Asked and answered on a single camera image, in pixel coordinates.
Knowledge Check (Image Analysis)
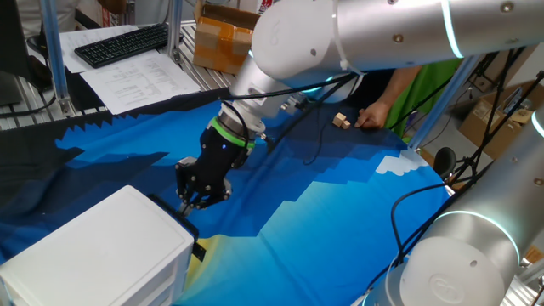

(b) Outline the person in green shirt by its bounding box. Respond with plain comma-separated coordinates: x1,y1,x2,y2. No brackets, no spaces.
384,57,464,139

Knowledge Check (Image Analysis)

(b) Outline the cardboard box with orange tape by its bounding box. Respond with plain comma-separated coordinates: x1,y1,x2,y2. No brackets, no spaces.
193,2,261,76

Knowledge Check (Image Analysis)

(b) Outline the black base cable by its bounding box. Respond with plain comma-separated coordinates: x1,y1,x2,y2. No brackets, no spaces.
367,161,494,290

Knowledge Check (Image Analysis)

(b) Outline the black keyboard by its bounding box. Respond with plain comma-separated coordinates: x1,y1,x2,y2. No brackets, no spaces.
74,22,171,69

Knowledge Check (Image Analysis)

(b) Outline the white plain drawer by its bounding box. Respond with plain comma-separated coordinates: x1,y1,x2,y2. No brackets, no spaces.
144,278,184,306

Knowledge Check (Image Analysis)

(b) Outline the white plastic drawer cabinet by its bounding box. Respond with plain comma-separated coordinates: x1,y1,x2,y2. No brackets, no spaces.
0,184,196,306

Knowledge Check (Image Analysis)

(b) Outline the person hand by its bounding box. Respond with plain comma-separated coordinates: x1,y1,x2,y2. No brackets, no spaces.
354,101,390,130

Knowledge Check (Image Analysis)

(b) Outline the aluminium frame post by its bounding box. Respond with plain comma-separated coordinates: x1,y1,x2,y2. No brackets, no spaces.
165,0,184,60
40,0,73,116
407,54,484,150

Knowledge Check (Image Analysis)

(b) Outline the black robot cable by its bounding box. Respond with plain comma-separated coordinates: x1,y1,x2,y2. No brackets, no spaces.
220,71,358,167

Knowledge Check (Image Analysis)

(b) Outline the plain cardboard box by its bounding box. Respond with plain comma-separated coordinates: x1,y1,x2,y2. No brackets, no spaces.
458,80,544,161

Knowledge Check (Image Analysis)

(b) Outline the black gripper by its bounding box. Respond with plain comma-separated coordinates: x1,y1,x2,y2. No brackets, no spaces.
174,125,255,218

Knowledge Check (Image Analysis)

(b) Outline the blue mountain print cloth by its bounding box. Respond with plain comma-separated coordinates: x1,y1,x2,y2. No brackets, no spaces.
0,87,451,306

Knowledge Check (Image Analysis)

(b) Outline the black tripod stand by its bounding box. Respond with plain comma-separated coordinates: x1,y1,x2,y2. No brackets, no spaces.
450,46,544,188

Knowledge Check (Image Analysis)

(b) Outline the black monitor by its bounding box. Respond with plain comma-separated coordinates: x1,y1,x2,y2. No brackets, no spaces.
0,0,33,107

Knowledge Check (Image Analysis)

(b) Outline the person forearm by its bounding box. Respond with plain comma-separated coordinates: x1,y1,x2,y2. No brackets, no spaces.
373,65,424,116

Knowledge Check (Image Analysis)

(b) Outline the small notched wooden block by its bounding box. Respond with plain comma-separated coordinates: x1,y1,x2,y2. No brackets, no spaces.
331,112,352,131

